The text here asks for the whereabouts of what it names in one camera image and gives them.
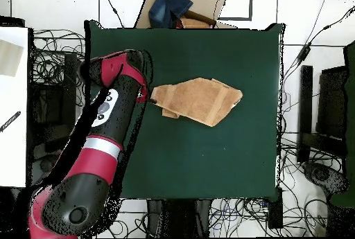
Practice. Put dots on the tan terry towel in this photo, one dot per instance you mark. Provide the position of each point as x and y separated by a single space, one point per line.
197 100

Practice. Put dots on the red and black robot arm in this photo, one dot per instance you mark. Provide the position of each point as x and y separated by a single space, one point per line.
97 153

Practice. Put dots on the dark green table cloth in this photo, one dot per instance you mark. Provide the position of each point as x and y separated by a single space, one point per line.
194 153

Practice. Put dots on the blue jeans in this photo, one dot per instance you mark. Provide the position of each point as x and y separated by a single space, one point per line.
166 6

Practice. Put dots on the black equipment rack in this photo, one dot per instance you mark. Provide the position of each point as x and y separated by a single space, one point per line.
52 111

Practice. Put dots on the dark brown garment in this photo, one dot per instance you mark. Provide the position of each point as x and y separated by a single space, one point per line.
199 16

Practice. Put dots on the black striped pen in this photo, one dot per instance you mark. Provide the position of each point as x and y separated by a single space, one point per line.
11 120

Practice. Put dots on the beige paper sheet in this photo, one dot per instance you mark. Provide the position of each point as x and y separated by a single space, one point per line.
9 59

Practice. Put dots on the white desk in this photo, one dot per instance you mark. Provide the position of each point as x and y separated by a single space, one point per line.
14 153

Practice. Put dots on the black rectangular box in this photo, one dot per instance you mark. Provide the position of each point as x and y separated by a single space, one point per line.
275 211

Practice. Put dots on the dark green fabric furniture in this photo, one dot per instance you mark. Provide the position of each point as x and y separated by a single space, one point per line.
350 111

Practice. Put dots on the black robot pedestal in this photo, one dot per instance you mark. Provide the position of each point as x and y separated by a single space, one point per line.
180 219

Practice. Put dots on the black metal frame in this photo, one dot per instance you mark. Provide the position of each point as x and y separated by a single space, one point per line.
305 97

